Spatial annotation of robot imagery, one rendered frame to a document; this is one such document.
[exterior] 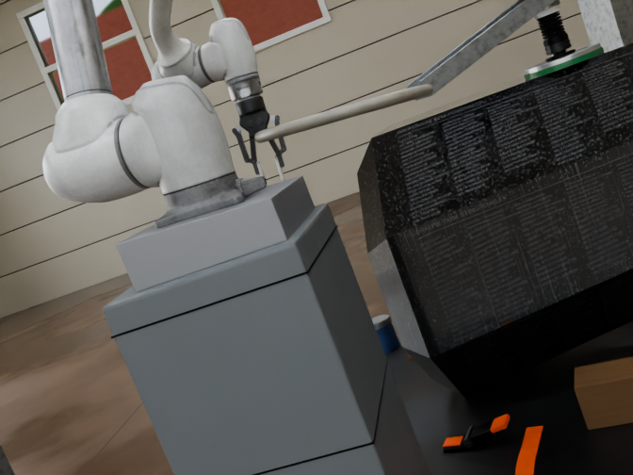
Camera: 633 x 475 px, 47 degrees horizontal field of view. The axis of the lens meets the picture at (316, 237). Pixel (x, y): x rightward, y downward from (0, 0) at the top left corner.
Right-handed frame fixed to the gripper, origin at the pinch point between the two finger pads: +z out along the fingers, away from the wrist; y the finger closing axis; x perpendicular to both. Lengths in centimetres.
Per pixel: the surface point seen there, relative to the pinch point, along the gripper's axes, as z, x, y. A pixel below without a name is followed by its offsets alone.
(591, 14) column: -17, 97, 124
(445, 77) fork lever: -11, 2, 51
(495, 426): 80, -15, 39
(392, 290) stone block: 40.8, 0.0, 22.6
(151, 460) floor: 95, 59, -83
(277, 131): -10.0, -17.1, 6.5
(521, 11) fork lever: -21, 8, 76
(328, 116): -10.0, -23.2, 19.6
